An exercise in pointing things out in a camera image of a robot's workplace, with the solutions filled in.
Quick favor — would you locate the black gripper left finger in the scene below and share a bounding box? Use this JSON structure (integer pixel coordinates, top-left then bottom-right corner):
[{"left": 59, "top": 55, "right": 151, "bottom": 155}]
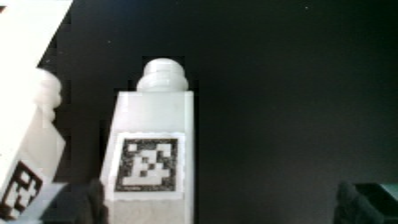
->
[{"left": 40, "top": 179, "right": 109, "bottom": 224}]

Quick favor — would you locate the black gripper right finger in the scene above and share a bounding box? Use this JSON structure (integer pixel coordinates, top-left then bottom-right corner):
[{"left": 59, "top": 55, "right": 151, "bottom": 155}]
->
[{"left": 334, "top": 182, "right": 398, "bottom": 224}]

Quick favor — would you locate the white table leg with tag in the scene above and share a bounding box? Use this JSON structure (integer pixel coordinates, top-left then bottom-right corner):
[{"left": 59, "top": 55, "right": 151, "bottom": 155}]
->
[{"left": 100, "top": 58, "right": 194, "bottom": 224}]

